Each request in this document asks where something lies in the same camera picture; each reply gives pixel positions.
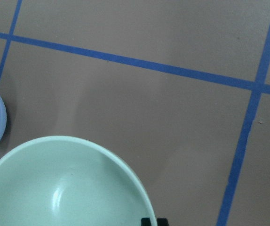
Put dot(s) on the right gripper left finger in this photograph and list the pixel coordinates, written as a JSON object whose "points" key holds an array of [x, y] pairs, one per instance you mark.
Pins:
{"points": [[145, 222]]}

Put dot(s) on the green bowl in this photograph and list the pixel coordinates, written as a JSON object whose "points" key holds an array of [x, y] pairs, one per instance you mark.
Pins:
{"points": [[68, 181]]}

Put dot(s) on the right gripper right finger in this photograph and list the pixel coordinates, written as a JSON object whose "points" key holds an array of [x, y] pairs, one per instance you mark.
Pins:
{"points": [[162, 222]]}

